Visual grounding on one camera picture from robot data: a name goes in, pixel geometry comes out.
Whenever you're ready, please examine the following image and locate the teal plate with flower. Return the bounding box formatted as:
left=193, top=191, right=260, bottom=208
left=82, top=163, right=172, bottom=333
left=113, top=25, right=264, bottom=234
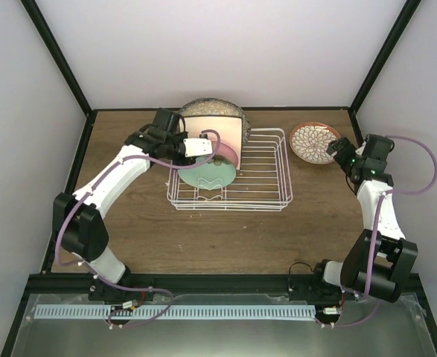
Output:
left=178, top=155, right=237, bottom=190

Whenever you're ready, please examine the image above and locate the floral plate with orange rim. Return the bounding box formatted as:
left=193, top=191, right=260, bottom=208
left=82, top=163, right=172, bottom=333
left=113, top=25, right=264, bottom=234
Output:
left=290, top=122, right=340, bottom=165

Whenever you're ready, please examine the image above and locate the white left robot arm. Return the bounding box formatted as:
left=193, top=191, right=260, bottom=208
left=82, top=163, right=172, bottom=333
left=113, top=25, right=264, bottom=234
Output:
left=52, top=109, right=197, bottom=300

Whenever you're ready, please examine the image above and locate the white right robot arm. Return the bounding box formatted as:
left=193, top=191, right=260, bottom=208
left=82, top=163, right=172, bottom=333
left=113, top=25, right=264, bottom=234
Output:
left=310, top=135, right=418, bottom=303

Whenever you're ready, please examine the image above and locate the dark speckled round plate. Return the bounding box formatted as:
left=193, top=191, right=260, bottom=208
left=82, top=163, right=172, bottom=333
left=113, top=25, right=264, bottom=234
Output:
left=178, top=97, right=252, bottom=146

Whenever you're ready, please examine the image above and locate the pink round plate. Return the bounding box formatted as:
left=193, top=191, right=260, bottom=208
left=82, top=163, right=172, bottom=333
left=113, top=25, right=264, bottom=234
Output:
left=212, top=143, right=240, bottom=169

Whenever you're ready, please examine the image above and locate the cream square plate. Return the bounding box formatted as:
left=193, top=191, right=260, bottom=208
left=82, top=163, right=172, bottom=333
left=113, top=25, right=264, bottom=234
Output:
left=185, top=116, right=243, bottom=159

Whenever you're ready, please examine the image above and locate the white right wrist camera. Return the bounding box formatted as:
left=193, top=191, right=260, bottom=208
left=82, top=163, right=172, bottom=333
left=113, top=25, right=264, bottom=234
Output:
left=355, top=142, right=366, bottom=156

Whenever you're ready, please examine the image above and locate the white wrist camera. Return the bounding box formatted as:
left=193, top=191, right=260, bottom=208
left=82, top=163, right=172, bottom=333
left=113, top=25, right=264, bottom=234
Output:
left=355, top=142, right=366, bottom=156
left=183, top=138, right=213, bottom=158

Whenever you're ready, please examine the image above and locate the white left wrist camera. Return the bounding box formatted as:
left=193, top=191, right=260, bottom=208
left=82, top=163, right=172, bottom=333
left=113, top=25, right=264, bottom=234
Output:
left=183, top=138, right=213, bottom=158

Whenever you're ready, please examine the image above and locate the white wire dish rack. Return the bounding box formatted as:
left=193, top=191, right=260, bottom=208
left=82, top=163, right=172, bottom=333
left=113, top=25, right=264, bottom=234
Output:
left=167, top=128, right=293, bottom=211

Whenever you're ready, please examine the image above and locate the black right frame post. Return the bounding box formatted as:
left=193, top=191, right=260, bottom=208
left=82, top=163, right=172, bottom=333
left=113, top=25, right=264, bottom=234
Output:
left=348, top=0, right=423, bottom=112

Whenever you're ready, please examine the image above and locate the black frame post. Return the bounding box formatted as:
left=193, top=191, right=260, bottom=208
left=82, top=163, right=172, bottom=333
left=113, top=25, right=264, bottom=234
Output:
left=348, top=0, right=423, bottom=112
left=19, top=0, right=94, bottom=115

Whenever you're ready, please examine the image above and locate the black left frame post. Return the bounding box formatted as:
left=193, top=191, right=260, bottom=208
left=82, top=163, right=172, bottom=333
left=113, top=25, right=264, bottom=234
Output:
left=19, top=0, right=94, bottom=115

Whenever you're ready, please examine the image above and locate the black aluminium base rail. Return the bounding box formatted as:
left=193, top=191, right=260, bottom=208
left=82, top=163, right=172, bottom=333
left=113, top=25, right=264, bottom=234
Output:
left=28, top=271, right=420, bottom=302

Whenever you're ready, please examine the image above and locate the white slotted cable duct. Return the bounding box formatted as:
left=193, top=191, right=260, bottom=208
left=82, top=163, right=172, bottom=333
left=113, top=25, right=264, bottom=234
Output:
left=34, top=304, right=316, bottom=321

